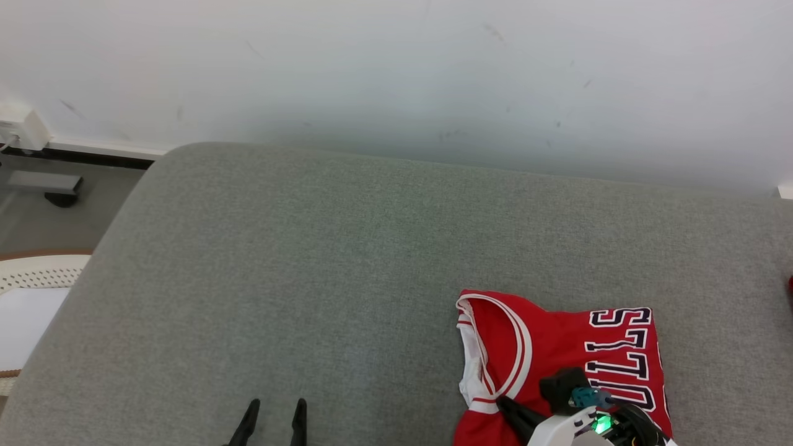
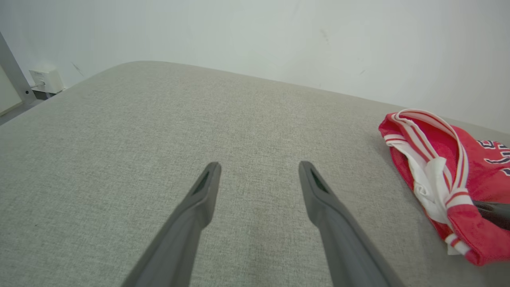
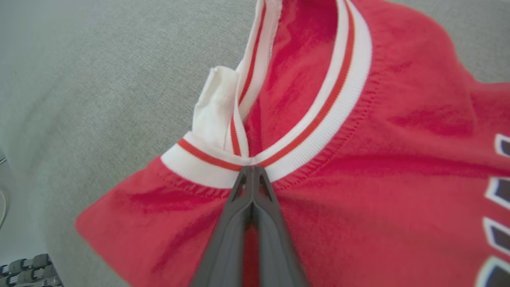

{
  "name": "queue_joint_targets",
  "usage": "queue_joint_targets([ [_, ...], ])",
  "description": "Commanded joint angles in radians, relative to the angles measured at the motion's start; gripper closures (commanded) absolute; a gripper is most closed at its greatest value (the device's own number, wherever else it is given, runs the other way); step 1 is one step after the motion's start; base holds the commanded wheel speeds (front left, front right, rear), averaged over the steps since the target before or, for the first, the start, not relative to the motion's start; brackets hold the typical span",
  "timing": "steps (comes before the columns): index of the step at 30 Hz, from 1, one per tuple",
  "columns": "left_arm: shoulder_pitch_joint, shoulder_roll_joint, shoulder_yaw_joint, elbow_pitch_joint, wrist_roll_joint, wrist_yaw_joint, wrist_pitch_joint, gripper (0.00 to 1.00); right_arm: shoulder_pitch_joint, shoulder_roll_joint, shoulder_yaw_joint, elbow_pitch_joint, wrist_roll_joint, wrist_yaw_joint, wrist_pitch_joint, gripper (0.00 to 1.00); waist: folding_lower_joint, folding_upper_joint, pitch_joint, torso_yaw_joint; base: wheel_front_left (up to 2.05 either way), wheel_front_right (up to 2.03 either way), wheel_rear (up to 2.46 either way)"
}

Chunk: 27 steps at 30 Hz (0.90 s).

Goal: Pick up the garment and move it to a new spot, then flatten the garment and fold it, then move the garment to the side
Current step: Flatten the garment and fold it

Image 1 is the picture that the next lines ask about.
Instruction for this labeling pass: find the white wall power box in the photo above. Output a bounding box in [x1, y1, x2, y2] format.
[0, 102, 51, 152]

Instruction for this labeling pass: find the white perforated laundry basket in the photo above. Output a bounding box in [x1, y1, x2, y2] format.
[0, 250, 94, 397]

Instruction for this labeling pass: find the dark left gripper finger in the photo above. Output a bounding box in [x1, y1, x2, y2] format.
[226, 398, 261, 446]
[290, 398, 308, 446]

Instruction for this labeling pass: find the white wall baseboard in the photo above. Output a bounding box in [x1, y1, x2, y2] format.
[48, 139, 169, 157]

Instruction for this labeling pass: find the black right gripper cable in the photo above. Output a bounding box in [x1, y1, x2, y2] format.
[613, 403, 667, 446]

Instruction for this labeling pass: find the grey fabric sofa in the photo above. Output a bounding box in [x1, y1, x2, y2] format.
[0, 141, 793, 446]

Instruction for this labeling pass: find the red jersey with white trim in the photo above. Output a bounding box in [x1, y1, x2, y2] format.
[454, 289, 673, 446]

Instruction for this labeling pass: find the grey bar with black foot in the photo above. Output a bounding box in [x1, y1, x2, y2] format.
[7, 170, 84, 208]

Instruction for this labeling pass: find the white sheet in basket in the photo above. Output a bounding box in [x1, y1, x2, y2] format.
[0, 287, 72, 372]

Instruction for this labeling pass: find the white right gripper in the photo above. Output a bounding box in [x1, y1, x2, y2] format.
[496, 395, 676, 446]

